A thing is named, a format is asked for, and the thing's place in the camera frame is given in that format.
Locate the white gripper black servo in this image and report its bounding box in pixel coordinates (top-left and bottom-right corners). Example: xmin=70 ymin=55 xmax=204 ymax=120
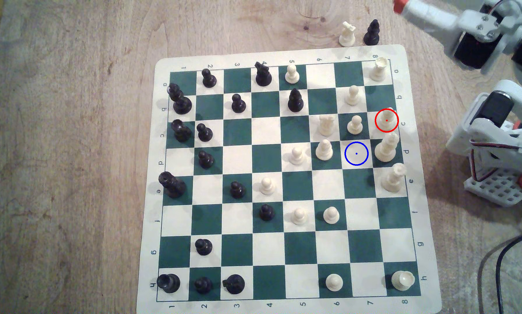
xmin=394 ymin=0 xmax=522 ymax=70

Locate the white chess bishop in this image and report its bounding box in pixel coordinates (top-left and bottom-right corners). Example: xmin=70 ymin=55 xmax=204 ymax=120
xmin=315 ymin=139 xmax=334 ymax=161
xmin=376 ymin=107 xmax=398 ymax=133

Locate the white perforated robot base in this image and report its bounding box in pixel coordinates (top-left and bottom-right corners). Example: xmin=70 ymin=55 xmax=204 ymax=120
xmin=464 ymin=168 xmax=522 ymax=208

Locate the black chess bishop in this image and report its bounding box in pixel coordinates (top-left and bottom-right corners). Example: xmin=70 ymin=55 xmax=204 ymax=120
xmin=287 ymin=88 xmax=304 ymax=113
xmin=363 ymin=19 xmax=381 ymax=46

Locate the white chess rook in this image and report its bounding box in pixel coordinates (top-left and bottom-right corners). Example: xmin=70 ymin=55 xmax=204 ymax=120
xmin=391 ymin=270 xmax=415 ymax=292
xmin=368 ymin=58 xmax=389 ymax=83

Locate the white chess knight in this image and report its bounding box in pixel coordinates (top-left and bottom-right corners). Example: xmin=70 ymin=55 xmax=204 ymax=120
xmin=318 ymin=114 xmax=336 ymax=137
xmin=339 ymin=21 xmax=357 ymax=48

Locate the white chess queen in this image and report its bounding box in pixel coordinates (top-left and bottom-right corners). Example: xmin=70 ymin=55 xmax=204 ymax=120
xmin=374 ymin=132 xmax=400 ymax=163

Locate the white chess king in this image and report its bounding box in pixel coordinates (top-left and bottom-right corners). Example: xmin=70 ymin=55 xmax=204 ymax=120
xmin=381 ymin=163 xmax=408 ymax=194

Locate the black chess knight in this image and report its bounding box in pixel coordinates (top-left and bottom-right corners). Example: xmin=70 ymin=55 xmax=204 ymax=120
xmin=223 ymin=274 xmax=246 ymax=295
xmin=254 ymin=61 xmax=273 ymax=87

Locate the green white chess mat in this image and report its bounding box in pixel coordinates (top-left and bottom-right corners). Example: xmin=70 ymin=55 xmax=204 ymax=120
xmin=136 ymin=44 xmax=443 ymax=314

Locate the black chess queen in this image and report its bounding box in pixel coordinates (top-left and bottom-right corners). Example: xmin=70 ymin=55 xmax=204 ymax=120
xmin=167 ymin=83 xmax=193 ymax=115

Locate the black chess rook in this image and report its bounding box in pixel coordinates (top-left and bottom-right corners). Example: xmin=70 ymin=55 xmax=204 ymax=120
xmin=171 ymin=119 xmax=193 ymax=143
xmin=157 ymin=273 xmax=181 ymax=294

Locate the black chess king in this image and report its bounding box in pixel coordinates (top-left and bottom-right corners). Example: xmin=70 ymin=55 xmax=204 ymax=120
xmin=158 ymin=171 xmax=187 ymax=199

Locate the black cable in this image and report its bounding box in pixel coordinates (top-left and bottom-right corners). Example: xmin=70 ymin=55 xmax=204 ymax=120
xmin=496 ymin=224 xmax=522 ymax=314

